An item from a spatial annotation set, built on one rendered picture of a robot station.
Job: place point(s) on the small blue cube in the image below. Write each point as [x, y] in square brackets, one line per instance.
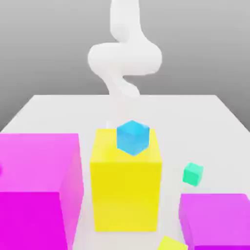
[132, 137]

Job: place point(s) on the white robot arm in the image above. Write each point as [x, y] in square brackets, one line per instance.
[125, 58]

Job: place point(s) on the small green cube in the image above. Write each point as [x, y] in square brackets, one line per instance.
[193, 174]

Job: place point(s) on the large yellow box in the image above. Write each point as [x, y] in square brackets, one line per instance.
[126, 195]

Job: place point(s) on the large magenta box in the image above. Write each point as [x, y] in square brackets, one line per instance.
[35, 175]

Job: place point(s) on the small yellow cube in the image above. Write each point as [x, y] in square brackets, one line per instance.
[170, 244]

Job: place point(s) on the large purple box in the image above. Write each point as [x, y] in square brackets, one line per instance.
[216, 218]

